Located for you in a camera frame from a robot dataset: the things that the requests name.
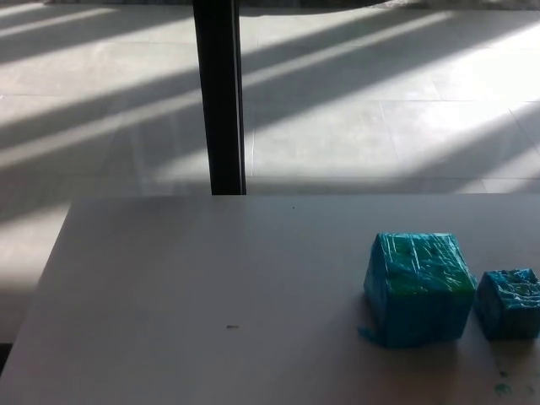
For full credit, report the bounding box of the black vertical pillar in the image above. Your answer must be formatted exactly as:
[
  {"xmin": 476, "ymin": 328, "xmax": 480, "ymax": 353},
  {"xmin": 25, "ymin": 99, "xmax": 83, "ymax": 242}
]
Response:
[{"xmin": 192, "ymin": 0, "xmax": 247, "ymax": 197}]

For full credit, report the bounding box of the small blue taped cube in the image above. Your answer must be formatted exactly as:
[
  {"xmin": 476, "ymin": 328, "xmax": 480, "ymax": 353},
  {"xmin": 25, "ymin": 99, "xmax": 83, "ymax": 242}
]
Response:
[{"xmin": 472, "ymin": 266, "xmax": 540, "ymax": 343}]

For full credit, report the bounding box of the large blue taped cube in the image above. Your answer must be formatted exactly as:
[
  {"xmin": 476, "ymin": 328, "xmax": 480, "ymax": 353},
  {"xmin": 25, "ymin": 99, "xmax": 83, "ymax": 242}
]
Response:
[{"xmin": 356, "ymin": 230, "xmax": 478, "ymax": 350}]

